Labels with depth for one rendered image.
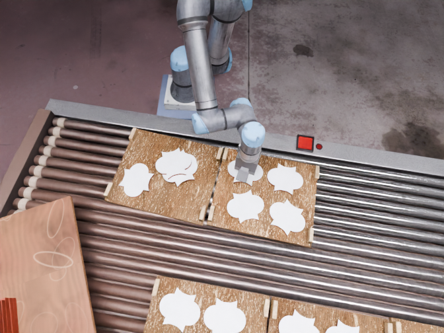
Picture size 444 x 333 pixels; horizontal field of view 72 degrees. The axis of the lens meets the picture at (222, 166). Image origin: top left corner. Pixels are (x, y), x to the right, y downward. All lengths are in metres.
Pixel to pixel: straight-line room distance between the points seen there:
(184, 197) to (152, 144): 0.29
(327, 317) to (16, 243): 1.10
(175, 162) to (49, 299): 0.64
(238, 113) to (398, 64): 2.48
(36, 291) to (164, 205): 0.50
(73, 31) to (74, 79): 0.59
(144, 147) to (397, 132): 2.13
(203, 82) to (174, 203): 0.50
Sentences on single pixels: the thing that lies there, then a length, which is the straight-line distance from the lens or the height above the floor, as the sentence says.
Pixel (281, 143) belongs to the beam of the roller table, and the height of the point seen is 0.91.
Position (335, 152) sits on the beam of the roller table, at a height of 0.92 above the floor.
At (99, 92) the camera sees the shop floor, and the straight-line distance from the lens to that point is 2.87.
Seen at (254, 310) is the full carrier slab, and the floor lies 0.94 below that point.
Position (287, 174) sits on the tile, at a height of 0.95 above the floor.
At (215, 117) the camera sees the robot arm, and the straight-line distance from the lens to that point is 1.05.
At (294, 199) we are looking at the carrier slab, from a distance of 1.29.
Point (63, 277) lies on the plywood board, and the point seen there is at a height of 1.04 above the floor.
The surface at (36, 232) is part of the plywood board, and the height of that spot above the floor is 1.04.
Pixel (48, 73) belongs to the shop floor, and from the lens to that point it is 3.18.
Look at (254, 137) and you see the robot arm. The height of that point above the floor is 1.26.
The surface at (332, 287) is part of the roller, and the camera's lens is 1.27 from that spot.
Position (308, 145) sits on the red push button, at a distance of 1.42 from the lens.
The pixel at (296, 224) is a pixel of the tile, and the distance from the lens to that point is 1.25.
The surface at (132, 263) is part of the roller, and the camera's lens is 1.24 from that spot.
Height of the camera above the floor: 2.11
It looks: 65 degrees down
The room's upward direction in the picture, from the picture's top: 3 degrees clockwise
